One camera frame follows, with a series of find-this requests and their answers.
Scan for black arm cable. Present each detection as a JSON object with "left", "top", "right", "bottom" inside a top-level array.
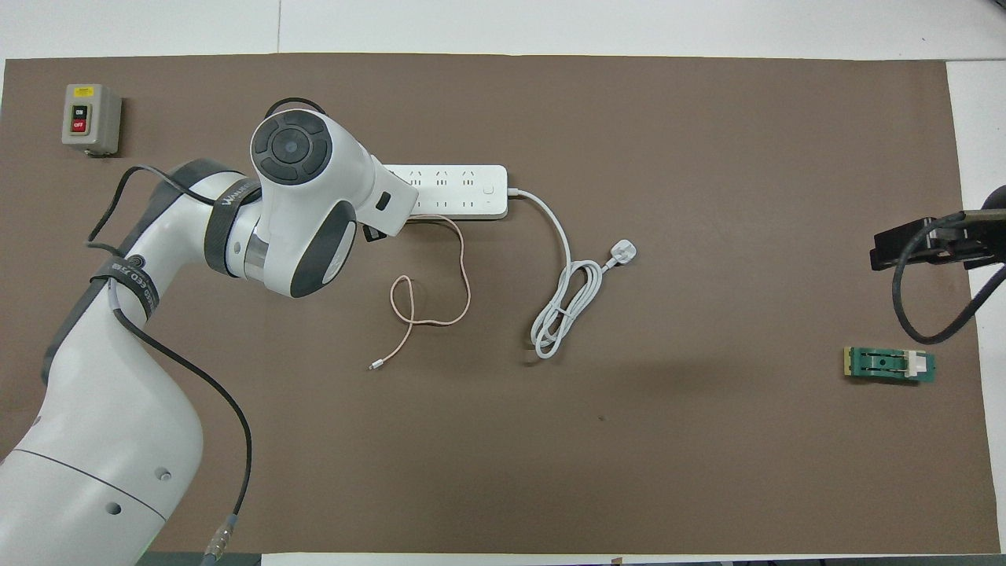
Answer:
[
  {"left": 890, "top": 211, "right": 1006, "bottom": 345},
  {"left": 85, "top": 97, "right": 327, "bottom": 566}
]

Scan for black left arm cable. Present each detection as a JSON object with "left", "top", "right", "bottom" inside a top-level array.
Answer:
[{"left": 85, "top": 97, "right": 327, "bottom": 566}]

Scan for white power strip cord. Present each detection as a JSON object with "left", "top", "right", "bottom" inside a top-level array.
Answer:
[{"left": 507, "top": 187, "right": 606, "bottom": 361}]

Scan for brown table mat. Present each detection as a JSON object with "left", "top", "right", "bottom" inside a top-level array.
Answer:
[{"left": 0, "top": 53, "right": 1000, "bottom": 555}]

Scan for green knife switch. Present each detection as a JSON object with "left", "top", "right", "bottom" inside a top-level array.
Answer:
[{"left": 843, "top": 346, "right": 938, "bottom": 386}]

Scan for white power strip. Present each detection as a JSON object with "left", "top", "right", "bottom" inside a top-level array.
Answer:
[{"left": 381, "top": 163, "right": 510, "bottom": 221}]

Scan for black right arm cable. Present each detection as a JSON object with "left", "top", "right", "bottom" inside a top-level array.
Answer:
[{"left": 890, "top": 211, "right": 1006, "bottom": 345}]

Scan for grey push button box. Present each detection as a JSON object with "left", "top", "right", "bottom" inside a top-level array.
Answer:
[{"left": 61, "top": 83, "right": 123, "bottom": 156}]

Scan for pink charging cable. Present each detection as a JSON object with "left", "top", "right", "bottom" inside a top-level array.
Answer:
[{"left": 367, "top": 214, "right": 472, "bottom": 372}]

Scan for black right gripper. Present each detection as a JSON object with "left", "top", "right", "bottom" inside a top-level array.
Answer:
[{"left": 868, "top": 186, "right": 1006, "bottom": 272}]

